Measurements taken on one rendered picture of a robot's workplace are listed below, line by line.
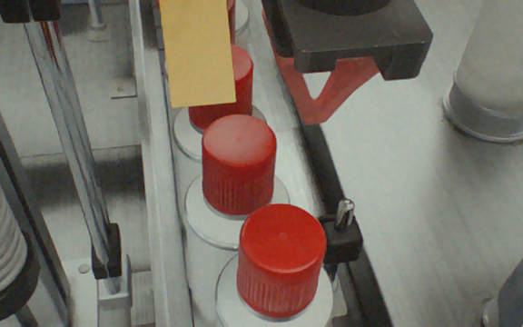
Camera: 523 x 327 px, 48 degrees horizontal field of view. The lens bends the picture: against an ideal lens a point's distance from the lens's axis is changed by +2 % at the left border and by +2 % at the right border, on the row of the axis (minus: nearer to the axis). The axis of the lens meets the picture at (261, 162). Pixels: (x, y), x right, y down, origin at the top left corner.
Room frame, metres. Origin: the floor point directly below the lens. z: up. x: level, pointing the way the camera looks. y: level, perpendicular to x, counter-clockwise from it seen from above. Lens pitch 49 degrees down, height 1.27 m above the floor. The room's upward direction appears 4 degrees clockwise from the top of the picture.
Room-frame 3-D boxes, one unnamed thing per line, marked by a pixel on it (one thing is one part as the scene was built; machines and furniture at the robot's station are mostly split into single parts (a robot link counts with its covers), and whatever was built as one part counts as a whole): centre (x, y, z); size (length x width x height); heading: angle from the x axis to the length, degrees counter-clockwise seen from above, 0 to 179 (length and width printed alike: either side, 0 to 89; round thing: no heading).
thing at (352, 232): (0.25, -0.06, 0.89); 0.03 x 0.03 x 0.12; 14
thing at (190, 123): (0.22, 0.02, 0.98); 0.05 x 0.05 x 0.20
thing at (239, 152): (0.17, 0.01, 0.98); 0.05 x 0.05 x 0.20
